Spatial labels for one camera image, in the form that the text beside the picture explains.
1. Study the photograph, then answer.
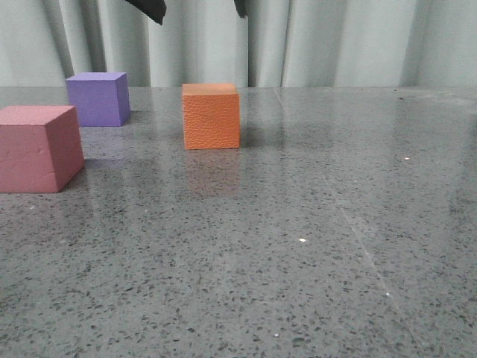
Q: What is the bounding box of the pale green curtain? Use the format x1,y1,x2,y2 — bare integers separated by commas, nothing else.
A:
1,1,476,87

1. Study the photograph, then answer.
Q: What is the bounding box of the red foam cube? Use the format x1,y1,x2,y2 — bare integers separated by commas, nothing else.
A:
1,105,84,193

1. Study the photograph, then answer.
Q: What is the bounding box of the purple foam cube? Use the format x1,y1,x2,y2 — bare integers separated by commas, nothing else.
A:
66,72,131,127

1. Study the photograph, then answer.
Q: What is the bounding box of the orange foam cube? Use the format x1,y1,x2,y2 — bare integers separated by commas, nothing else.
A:
182,83,240,150

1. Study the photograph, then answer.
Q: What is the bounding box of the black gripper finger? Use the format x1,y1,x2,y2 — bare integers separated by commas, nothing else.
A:
126,0,166,25
234,0,247,19

